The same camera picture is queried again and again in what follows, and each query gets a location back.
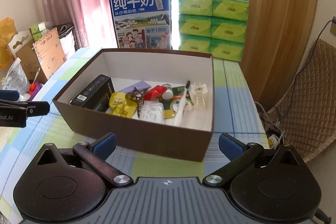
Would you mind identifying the green yellow blister card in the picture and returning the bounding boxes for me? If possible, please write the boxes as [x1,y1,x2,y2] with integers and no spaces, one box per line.
[159,86,185,119]

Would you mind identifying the red small packet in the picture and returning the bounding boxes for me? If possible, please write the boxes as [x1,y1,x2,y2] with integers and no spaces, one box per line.
[143,85,167,101]

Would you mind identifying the white toothbrush black bristles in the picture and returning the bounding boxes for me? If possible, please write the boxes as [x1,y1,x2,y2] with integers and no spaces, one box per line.
[173,80,191,127]

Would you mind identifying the small white green jar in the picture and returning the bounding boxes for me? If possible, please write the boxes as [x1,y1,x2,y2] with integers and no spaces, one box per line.
[162,84,174,100]

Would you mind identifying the plaid tablecloth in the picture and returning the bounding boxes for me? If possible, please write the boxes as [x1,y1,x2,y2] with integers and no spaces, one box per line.
[1,59,268,223]

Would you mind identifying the black product box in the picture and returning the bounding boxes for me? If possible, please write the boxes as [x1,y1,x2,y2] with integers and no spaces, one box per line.
[69,75,114,113]

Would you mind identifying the quilted brown chair cushion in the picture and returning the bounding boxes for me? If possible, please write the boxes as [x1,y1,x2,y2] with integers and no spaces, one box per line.
[268,39,335,162]

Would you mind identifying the brown cardboard storage box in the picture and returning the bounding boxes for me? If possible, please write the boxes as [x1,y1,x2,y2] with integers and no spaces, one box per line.
[53,48,214,161]

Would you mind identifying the purple box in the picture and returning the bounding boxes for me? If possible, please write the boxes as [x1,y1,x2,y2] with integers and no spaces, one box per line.
[27,81,42,101]

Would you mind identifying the clear plastic bag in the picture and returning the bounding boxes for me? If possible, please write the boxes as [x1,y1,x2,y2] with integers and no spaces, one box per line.
[1,57,30,101]

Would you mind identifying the wall power socket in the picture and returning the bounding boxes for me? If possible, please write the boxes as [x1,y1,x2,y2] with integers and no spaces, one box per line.
[330,17,336,36]

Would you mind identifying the yellow snack pouch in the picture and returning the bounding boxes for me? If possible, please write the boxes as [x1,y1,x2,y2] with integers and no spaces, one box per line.
[106,92,137,118]

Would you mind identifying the blue milk carton box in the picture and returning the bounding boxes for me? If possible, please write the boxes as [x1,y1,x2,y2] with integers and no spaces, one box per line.
[109,0,172,50]

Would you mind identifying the white plastic hair clip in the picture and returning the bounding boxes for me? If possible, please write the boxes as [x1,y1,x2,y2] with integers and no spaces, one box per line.
[189,83,209,109]

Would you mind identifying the yellow plastic bag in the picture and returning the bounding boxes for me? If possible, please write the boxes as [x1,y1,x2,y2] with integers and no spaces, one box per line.
[0,17,17,68]

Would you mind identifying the purple silicone case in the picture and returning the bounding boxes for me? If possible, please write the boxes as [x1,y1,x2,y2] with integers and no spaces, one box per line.
[120,81,151,93]

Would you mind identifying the wooden cabinet panel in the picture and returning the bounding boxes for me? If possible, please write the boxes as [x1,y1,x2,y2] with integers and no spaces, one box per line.
[240,0,317,110]

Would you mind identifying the black cable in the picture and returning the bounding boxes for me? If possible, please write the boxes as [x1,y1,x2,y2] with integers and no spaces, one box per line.
[284,20,334,119]

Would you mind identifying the white cardboard handle box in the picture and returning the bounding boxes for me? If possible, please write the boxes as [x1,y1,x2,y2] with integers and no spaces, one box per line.
[7,30,33,59]

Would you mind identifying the green tissue pack bundle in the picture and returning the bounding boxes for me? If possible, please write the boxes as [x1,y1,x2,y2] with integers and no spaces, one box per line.
[178,0,249,62]

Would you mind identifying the clear plastic cylinder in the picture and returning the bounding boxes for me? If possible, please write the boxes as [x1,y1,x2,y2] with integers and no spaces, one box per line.
[181,108,213,131]

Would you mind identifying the clear dental floss box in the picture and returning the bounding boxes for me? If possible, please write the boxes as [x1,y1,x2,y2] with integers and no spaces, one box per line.
[139,102,165,124]

